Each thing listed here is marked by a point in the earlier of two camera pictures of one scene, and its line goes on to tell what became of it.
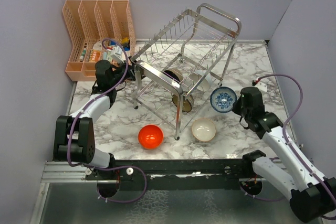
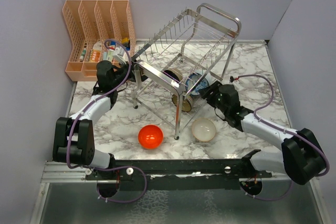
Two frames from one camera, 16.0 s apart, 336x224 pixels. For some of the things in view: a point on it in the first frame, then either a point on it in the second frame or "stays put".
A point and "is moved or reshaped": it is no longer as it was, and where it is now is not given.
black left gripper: [131, 70] stays put
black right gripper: [235, 107] to [218, 88]
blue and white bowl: [222, 99] is moved or reshaped
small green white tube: [82, 56] stays put
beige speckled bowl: [203, 129] stays put
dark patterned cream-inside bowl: [187, 104] stays put
